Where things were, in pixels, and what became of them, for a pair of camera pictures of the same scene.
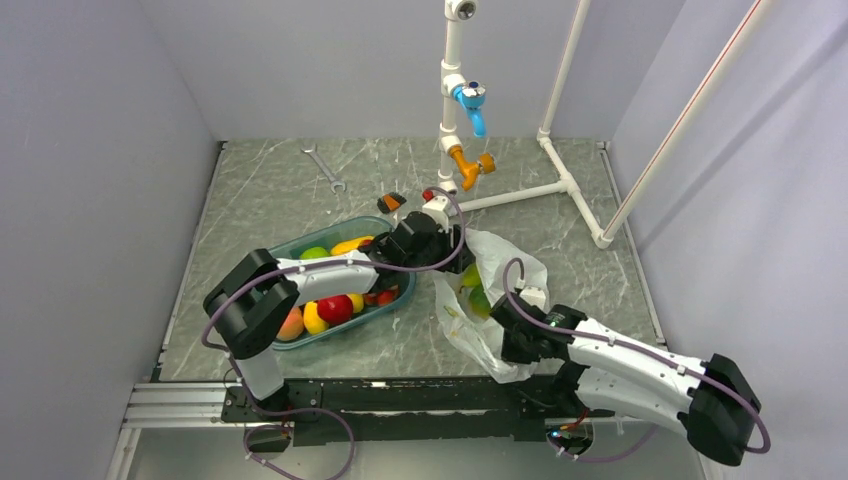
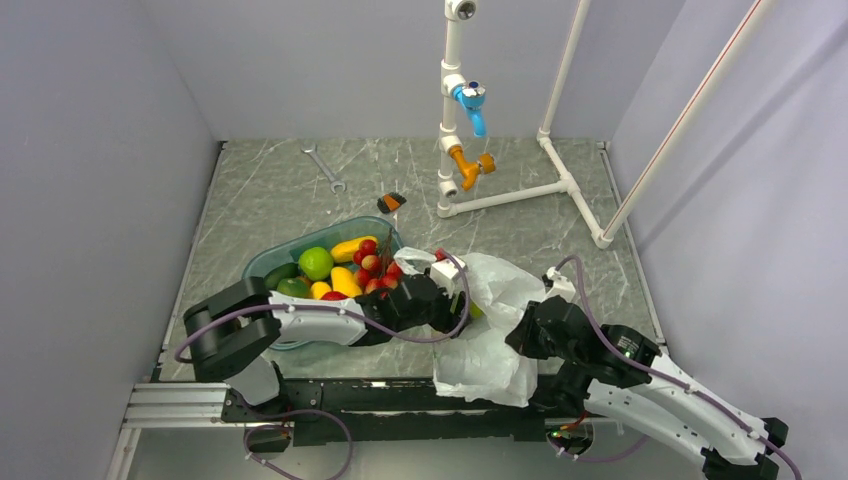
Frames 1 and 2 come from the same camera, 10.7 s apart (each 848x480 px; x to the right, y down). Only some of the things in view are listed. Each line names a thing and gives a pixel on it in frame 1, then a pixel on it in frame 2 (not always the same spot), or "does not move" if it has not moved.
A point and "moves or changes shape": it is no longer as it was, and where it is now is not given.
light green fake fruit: (471, 276) moves or changes shape
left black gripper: (445, 238) -> (449, 320)
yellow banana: (348, 245) does not move
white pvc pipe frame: (456, 11) does not move
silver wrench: (311, 148) does not move
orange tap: (469, 170) does not move
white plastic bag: (504, 269) moves or changes shape
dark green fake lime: (479, 302) moves or changes shape
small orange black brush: (390, 202) does not move
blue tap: (471, 95) does not move
